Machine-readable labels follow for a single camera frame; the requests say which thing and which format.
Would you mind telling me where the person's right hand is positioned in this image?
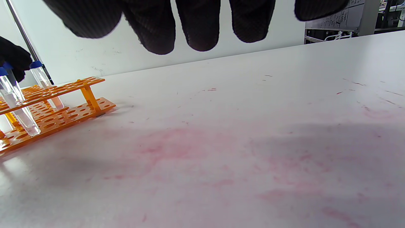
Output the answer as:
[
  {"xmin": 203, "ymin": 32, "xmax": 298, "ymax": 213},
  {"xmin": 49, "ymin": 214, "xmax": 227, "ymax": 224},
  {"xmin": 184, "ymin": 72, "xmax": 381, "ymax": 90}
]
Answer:
[{"xmin": 43, "ymin": 0, "xmax": 350, "ymax": 55}]

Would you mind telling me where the person's left hand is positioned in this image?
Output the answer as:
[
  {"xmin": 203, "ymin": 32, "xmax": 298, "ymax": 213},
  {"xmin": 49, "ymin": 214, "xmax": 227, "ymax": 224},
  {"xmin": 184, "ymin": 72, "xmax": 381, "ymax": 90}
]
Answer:
[{"xmin": 0, "ymin": 36, "xmax": 33, "ymax": 83}]

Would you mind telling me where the blue-capped clear test tube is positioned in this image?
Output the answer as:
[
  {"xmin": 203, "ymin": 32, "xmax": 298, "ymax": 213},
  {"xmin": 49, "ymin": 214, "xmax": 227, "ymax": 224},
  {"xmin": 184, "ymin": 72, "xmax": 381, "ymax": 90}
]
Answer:
[
  {"xmin": 0, "ymin": 67, "xmax": 41, "ymax": 137},
  {"xmin": 29, "ymin": 60, "xmax": 65, "ymax": 111},
  {"xmin": 3, "ymin": 62, "xmax": 26, "ymax": 104}
]

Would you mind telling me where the orange test tube rack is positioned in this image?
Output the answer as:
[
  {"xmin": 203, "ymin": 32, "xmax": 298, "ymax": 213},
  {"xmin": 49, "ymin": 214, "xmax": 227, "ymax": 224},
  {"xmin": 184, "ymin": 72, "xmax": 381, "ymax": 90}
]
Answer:
[{"xmin": 0, "ymin": 76, "xmax": 116, "ymax": 155}]

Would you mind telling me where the thin dark pole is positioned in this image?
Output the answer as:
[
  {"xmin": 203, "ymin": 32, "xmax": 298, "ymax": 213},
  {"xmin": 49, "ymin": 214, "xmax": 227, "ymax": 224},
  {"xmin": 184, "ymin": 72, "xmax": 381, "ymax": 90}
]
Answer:
[{"xmin": 5, "ymin": 0, "xmax": 55, "ymax": 85}]

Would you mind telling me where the white backdrop board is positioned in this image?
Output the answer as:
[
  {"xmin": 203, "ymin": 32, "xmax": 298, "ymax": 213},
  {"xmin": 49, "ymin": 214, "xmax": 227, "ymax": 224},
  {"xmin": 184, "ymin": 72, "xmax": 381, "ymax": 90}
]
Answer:
[{"xmin": 0, "ymin": 0, "xmax": 306, "ymax": 87}]

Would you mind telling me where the whiteboard with writing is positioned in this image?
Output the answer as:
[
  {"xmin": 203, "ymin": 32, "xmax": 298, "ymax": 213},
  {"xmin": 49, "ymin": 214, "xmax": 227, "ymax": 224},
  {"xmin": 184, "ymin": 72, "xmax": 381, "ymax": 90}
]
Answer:
[{"xmin": 305, "ymin": 0, "xmax": 364, "ymax": 32}]

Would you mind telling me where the grey metal pillar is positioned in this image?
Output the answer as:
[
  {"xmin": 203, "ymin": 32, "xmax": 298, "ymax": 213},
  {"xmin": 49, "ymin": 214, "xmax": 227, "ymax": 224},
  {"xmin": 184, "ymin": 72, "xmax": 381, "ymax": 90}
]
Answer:
[{"xmin": 358, "ymin": 0, "xmax": 381, "ymax": 36}]

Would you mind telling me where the black metal shelf rack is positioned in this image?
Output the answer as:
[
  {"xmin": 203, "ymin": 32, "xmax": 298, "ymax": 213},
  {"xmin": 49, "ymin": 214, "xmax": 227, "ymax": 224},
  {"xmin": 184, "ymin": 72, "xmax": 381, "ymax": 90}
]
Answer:
[{"xmin": 375, "ymin": 0, "xmax": 405, "ymax": 32}]

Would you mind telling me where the white metal stand frame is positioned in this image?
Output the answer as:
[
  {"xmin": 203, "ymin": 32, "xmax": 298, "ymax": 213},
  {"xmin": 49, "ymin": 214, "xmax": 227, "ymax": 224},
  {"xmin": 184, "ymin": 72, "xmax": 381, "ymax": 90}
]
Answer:
[{"xmin": 304, "ymin": 28, "xmax": 354, "ymax": 44}]

